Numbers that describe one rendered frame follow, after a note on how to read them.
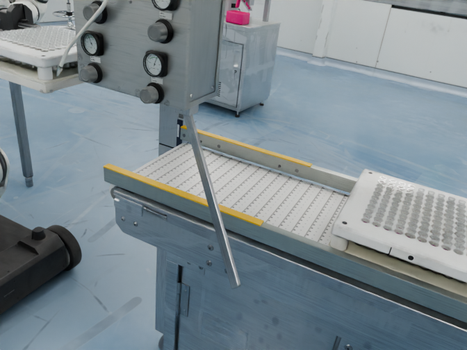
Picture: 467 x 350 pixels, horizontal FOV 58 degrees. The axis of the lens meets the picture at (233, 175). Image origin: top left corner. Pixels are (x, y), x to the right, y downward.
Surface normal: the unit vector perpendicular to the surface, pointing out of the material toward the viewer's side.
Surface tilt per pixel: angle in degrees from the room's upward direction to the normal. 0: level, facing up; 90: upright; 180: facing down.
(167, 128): 90
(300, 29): 90
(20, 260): 0
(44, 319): 0
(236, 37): 90
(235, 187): 0
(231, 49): 90
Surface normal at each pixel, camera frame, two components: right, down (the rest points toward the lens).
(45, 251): 0.70, -0.40
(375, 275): -0.46, 0.38
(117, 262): 0.11, -0.88
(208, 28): 0.88, 0.29
